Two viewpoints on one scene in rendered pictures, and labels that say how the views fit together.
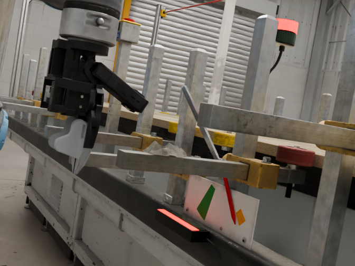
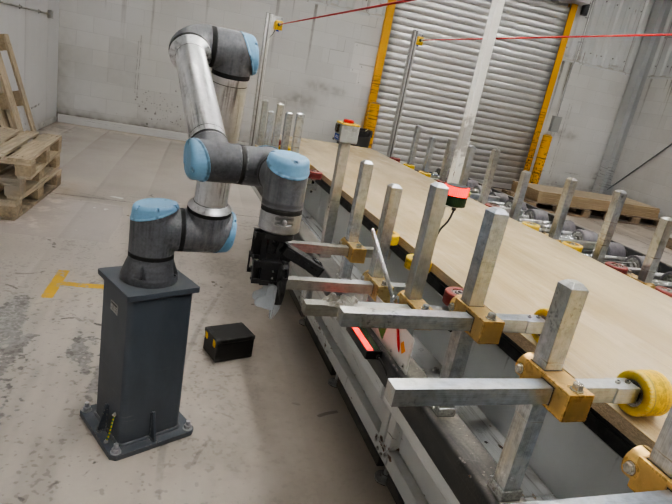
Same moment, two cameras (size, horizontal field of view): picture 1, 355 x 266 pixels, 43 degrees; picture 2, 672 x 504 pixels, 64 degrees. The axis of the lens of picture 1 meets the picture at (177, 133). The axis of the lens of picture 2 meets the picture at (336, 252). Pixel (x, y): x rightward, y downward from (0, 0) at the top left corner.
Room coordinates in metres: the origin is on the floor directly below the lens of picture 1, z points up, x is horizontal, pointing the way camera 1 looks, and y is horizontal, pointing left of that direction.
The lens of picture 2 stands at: (-0.37, -0.17, 1.36)
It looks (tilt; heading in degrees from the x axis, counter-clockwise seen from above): 17 degrees down; 10
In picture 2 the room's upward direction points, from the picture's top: 11 degrees clockwise
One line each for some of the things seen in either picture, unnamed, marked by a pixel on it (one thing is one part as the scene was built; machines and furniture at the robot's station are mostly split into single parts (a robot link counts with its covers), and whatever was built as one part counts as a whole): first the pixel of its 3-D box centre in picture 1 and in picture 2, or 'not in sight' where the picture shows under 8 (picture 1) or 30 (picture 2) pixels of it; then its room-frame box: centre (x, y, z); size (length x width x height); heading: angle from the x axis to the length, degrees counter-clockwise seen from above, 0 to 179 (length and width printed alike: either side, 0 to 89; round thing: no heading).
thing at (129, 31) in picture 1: (127, 33); (346, 133); (1.62, 0.24, 1.18); 0.07 x 0.07 x 0.08; 30
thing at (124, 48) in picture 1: (114, 104); (333, 200); (1.62, 0.24, 0.93); 0.05 x 0.05 x 0.45; 30
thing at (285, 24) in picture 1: (283, 27); (456, 190); (0.99, -0.19, 1.16); 0.06 x 0.06 x 0.02
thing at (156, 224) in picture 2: not in sight; (156, 226); (1.23, 0.74, 0.79); 0.17 x 0.15 x 0.18; 127
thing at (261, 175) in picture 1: (248, 170); (415, 309); (0.95, -0.16, 0.85); 0.14 x 0.06 x 0.05; 30
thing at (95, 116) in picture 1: (90, 121); (279, 285); (0.72, 0.14, 0.91); 0.05 x 0.02 x 0.09; 30
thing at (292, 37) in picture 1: (281, 38); (453, 200); (0.99, -0.19, 1.14); 0.06 x 0.06 x 0.02
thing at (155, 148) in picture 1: (167, 148); (341, 298); (0.83, 0.01, 0.87); 0.09 x 0.07 x 0.02; 120
